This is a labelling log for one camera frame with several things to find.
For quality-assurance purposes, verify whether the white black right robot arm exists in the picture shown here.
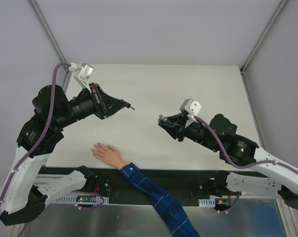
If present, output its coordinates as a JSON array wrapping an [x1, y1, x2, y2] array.
[[158, 112, 298, 210]]

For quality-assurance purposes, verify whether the aluminium frame post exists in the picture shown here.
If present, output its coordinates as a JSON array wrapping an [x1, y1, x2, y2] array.
[[27, 0, 67, 63], [240, 0, 291, 75]]

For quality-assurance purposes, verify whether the white slotted cable duct right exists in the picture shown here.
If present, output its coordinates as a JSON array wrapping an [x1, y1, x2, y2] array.
[[198, 198, 216, 208]]

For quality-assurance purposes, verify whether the white slotted cable duct left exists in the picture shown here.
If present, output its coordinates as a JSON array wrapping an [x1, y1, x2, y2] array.
[[53, 195, 109, 205]]

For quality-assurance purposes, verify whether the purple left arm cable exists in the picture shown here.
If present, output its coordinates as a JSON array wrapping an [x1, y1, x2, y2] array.
[[0, 63, 73, 237]]

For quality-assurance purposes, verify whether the blue plaid sleeve forearm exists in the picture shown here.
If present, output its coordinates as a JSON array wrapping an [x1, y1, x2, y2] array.
[[120, 163, 199, 237]]

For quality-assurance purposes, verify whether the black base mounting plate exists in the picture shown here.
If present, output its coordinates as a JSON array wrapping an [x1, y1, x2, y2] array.
[[37, 167, 241, 206]]

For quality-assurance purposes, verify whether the person's bare hand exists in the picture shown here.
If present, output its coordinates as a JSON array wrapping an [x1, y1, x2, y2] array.
[[92, 143, 126, 170]]

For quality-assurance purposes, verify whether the nail polish bottle glass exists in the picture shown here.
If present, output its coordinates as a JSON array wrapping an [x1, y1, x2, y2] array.
[[158, 115, 169, 123]]

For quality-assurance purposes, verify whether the white slotted cable duct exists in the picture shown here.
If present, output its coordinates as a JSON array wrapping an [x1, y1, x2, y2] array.
[[198, 198, 216, 208], [53, 195, 109, 205]]

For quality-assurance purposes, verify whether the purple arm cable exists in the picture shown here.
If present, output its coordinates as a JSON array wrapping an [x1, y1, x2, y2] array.
[[194, 116, 298, 180], [0, 63, 73, 237]]

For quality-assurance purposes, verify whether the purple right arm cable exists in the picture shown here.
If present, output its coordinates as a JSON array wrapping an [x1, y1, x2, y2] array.
[[194, 116, 298, 180]]

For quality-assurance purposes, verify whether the black nail polish brush cap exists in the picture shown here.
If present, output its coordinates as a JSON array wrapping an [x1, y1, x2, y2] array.
[[126, 104, 135, 110]]

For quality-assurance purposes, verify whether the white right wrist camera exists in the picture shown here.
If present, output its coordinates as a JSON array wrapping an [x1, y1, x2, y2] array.
[[180, 98, 202, 128]]

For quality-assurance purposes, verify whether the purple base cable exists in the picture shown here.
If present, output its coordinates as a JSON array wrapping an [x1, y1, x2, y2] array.
[[200, 186, 243, 217], [72, 189, 106, 210]]

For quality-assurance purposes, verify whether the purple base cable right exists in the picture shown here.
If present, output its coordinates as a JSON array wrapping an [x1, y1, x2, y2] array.
[[200, 186, 243, 217]]

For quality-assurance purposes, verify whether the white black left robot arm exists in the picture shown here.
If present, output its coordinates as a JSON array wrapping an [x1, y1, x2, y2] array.
[[0, 83, 131, 226]]

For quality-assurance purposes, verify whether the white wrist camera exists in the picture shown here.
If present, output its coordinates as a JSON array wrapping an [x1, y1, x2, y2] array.
[[69, 62, 94, 89], [180, 98, 202, 128]]

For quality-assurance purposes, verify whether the aluminium frame post left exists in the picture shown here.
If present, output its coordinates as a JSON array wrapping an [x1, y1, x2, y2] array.
[[27, 0, 67, 63]]

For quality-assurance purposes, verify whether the aluminium frame post right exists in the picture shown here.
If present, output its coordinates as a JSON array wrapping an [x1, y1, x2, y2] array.
[[240, 0, 291, 75]]

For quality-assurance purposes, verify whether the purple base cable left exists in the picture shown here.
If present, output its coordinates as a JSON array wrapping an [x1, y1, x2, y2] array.
[[72, 189, 106, 210]]

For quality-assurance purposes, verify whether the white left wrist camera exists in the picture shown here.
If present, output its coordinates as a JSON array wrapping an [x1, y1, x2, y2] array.
[[69, 62, 94, 89]]

